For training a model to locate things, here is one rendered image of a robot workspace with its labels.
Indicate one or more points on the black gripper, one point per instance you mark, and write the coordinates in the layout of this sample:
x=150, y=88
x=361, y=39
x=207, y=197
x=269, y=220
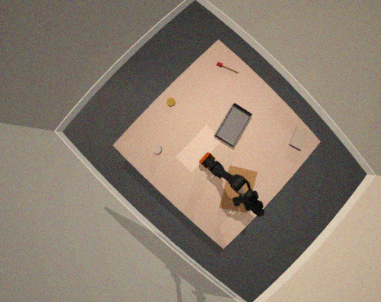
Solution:
x=241, y=199

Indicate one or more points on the wooden board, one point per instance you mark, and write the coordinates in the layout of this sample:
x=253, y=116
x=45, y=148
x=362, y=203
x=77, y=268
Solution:
x=229, y=193

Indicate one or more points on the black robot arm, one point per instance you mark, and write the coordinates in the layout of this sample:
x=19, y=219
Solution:
x=236, y=182

